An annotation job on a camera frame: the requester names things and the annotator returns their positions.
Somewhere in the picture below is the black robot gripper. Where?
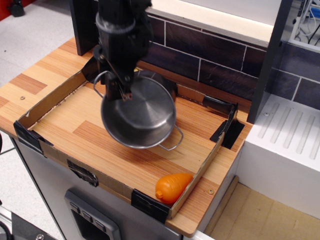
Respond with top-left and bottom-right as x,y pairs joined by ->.
94,14 -> 153,101

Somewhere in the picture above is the stainless steel pot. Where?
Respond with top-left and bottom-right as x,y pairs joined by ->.
101,70 -> 178,149

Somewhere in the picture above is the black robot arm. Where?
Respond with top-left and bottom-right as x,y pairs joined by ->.
93,0 -> 154,101

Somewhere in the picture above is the cardboard fence with black tape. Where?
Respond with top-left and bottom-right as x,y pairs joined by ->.
13,71 -> 251,227

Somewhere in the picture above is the orange toy carrot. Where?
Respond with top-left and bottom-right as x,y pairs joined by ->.
155,173 -> 193,204

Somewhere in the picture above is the black caster wheel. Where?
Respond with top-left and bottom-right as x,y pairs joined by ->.
7,0 -> 25,17

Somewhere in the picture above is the grey toy oven front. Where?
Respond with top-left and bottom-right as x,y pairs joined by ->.
64,190 -> 122,240

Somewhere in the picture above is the white toy sink drainboard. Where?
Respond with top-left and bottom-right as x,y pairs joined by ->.
236,95 -> 320,218

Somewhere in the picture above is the dark grey vertical post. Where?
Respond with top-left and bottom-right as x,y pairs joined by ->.
247,0 -> 293,124

